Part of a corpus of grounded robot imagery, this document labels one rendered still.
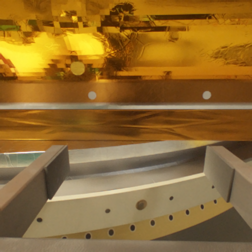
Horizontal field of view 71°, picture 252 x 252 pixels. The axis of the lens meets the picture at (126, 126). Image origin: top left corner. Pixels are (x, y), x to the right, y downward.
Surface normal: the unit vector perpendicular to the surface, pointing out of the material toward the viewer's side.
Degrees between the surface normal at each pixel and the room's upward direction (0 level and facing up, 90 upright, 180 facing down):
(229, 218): 62
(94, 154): 90
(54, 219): 90
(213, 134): 90
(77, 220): 90
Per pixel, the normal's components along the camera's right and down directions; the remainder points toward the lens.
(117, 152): 0.26, 0.25
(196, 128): -0.03, 0.25
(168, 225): 0.29, -0.25
